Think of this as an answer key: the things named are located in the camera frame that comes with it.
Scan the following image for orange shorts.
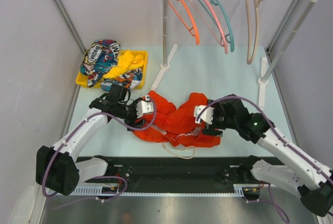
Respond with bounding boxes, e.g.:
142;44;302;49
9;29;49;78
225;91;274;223
133;91;221;148

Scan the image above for yellow shorts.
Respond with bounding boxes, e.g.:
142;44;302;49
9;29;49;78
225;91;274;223
103;49;144;80

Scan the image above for beige hanger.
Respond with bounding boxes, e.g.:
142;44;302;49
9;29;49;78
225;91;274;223
245;0;264;65

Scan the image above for yellow plastic bin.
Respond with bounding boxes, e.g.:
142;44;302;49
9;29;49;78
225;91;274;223
92;49;148;91

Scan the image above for teal hanger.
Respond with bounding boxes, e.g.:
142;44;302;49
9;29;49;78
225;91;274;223
197;0;235;52

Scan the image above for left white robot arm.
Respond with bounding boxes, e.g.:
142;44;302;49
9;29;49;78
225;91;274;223
35;85;155;197

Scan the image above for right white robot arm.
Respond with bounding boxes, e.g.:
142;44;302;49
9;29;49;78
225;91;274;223
194;94;332;217

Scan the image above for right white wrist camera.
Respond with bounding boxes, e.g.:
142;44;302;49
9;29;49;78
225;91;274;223
194;105;214;125

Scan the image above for comic print shorts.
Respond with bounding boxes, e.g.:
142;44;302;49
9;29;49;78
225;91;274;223
79;39;144;92

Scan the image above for white clothes rack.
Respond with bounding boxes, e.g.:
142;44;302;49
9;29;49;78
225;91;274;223
149;0;329;111

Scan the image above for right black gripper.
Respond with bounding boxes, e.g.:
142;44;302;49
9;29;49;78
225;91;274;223
202;99;238;137

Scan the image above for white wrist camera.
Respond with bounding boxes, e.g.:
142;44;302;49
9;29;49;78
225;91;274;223
136;95;154;118
194;105;214;125

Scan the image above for orange hanger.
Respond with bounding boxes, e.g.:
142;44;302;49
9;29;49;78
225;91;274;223
162;0;200;45

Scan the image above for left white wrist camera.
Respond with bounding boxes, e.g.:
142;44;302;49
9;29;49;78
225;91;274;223
136;95;154;118

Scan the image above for pink hanger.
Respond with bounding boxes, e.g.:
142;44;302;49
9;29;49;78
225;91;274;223
187;0;235;54

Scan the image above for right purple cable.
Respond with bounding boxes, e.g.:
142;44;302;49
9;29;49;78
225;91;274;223
196;94;333;224

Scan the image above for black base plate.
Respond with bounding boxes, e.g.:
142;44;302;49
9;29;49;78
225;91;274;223
88;157;264;194

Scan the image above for white slotted cable duct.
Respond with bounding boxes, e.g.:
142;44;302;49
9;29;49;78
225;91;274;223
70;184;260;197

